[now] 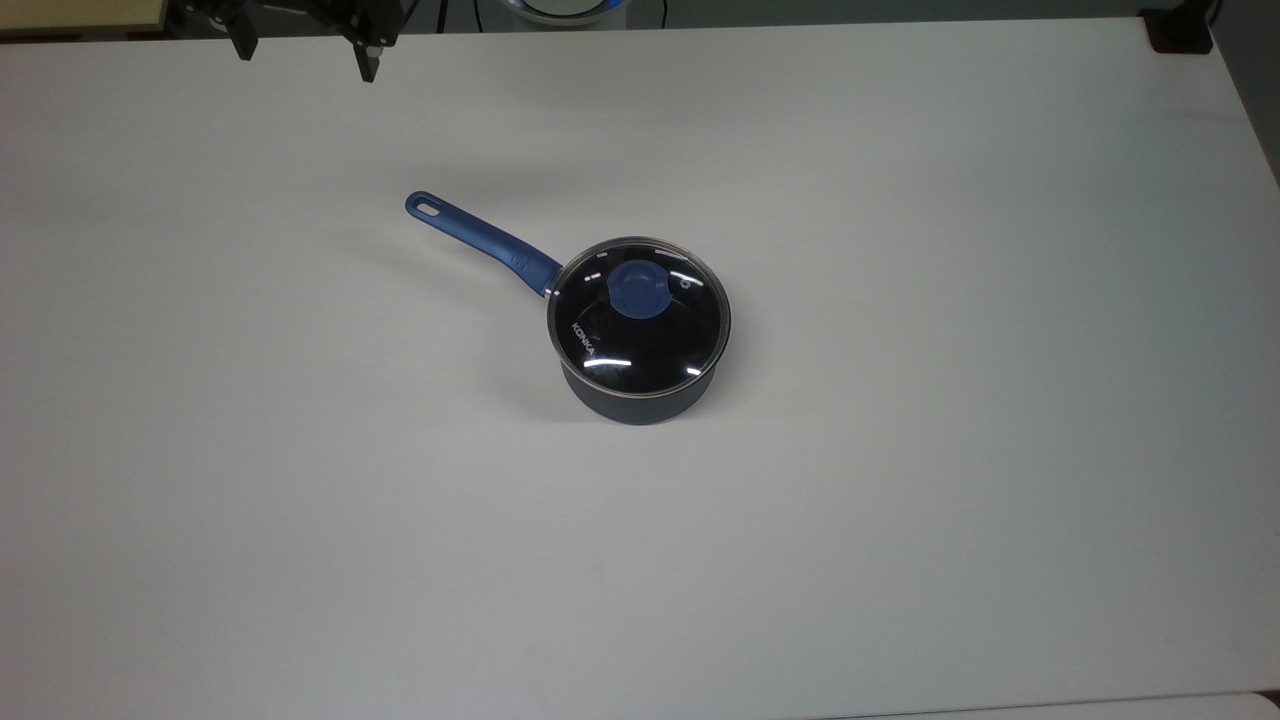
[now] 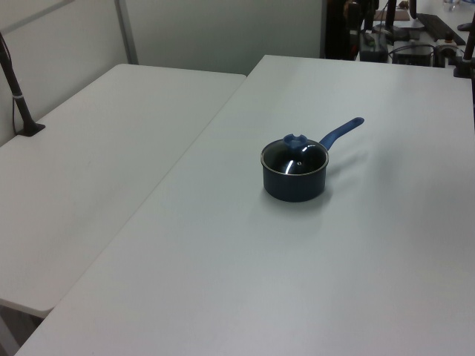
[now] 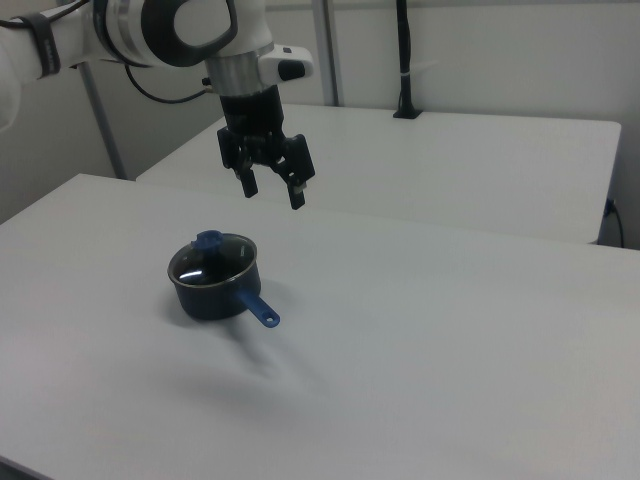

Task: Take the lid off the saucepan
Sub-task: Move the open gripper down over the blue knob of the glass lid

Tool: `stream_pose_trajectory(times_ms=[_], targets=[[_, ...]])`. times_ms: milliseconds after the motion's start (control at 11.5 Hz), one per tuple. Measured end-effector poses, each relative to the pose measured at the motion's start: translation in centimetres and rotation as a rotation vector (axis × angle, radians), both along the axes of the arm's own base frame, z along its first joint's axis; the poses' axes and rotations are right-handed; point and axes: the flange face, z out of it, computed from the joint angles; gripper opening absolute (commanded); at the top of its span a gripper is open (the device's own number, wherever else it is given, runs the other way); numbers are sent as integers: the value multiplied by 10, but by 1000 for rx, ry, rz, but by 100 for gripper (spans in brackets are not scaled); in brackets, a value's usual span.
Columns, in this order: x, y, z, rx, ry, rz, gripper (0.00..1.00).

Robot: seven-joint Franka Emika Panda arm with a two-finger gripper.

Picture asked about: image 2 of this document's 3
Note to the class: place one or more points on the clear glass lid blue knob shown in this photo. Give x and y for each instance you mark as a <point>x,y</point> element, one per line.
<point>295,161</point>

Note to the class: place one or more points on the white folding side table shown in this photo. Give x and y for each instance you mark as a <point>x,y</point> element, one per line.
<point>92,167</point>

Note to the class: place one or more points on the dark cabinet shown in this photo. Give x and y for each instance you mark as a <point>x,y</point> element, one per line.
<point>339,29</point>

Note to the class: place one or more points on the dark box with green light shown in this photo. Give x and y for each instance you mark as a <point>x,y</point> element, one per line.
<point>373,46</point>

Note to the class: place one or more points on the black electronics box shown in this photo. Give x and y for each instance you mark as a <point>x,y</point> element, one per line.
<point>412,55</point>

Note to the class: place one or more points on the black monitor stand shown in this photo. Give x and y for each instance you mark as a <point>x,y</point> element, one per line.
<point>393,29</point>

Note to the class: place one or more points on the black computer keyboard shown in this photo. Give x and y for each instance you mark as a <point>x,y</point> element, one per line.
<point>438,26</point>

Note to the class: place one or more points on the black clamp pole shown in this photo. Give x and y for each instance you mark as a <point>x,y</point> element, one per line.
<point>468,48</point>

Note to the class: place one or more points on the grey partition frame post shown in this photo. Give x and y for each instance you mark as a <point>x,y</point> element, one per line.
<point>128,31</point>

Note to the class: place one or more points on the black camera stand pole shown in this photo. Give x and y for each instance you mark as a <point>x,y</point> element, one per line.
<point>16,96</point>

